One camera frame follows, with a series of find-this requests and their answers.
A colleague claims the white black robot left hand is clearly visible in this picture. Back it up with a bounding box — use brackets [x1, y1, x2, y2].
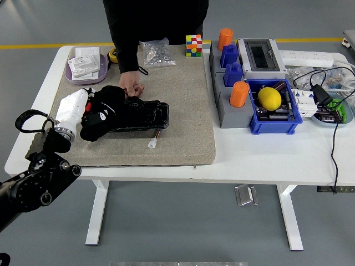
[54, 87, 111, 131]

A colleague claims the person's right hand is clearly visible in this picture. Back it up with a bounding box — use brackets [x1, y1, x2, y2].
[118, 70, 145, 98]

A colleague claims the black rag with red patch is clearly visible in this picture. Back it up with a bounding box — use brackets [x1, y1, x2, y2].
[79, 85, 126, 142]

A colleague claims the glossy black panel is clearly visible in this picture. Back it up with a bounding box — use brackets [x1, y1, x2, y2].
[108, 95, 169, 133]

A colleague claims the table control panel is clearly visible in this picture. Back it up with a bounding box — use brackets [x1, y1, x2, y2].
[317, 186, 355, 193]

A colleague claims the purple oval dish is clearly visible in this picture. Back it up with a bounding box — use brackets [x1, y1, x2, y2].
[64, 53, 109, 85]

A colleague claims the yellow tape measure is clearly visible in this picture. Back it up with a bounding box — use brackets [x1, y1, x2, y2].
[107, 47, 120, 64]

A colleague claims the clear bag of screws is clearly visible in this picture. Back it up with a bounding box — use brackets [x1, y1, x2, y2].
[139, 37, 177, 69]

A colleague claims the grey-brown mat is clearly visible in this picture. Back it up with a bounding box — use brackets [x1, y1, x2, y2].
[49, 44, 216, 168]

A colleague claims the person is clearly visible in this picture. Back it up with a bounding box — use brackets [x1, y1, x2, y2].
[102, 0, 210, 74]

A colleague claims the colourful puzzle cube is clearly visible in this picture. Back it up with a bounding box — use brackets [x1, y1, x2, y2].
[185, 34, 203, 58]

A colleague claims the grey holder block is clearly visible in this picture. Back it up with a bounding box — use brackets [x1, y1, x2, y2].
[213, 71, 255, 129]
[209, 40, 241, 81]

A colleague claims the blue block with knob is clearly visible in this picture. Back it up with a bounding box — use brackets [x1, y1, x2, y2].
[224, 62, 244, 88]
[220, 43, 240, 69]

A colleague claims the orange cylinder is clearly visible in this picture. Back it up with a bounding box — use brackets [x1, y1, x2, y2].
[229, 81, 250, 108]
[217, 28, 234, 52]

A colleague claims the white table leg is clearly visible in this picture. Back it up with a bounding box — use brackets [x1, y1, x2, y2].
[276, 184, 305, 252]
[85, 179, 110, 246]

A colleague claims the white electrical distribution box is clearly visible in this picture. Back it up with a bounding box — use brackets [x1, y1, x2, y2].
[237, 38, 288, 80]

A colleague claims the yellow lemon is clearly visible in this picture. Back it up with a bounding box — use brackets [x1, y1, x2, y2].
[257, 86, 282, 111]

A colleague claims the blue plastic bin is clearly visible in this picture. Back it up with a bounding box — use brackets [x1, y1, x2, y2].
[245, 78, 303, 135]

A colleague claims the dark circuit board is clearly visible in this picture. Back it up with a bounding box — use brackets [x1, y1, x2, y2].
[257, 104, 291, 121]

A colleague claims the clear bag of small parts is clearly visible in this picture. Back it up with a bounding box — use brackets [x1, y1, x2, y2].
[285, 65, 328, 91]

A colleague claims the white power strip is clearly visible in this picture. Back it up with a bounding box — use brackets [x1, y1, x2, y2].
[278, 49, 334, 68]

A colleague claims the white terminal block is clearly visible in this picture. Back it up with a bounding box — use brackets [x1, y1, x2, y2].
[291, 88, 318, 118]

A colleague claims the dark relay module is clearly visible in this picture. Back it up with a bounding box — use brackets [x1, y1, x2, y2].
[316, 106, 342, 122]

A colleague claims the light blue dish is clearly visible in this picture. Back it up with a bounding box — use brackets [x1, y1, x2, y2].
[310, 93, 354, 128]

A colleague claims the clear bag of blue parts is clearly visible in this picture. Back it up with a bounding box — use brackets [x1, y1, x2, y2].
[318, 68, 355, 92]

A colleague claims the green plastic part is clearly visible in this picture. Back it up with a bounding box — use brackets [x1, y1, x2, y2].
[324, 99, 347, 122]

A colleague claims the white cart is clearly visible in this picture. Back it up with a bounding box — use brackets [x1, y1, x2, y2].
[341, 29, 355, 53]

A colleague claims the small white switch plate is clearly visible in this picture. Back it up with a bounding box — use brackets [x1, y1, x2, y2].
[68, 54, 100, 78]

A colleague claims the large white switch plate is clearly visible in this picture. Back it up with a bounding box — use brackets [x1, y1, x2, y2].
[74, 46, 101, 81]

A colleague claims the white connector plug with wires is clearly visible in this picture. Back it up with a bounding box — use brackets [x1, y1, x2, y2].
[147, 130, 161, 149]

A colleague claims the black power adapter with cord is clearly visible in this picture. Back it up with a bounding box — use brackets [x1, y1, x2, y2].
[292, 66, 355, 195]

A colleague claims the thick white cable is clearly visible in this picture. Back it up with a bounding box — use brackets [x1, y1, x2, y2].
[332, 52, 355, 98]

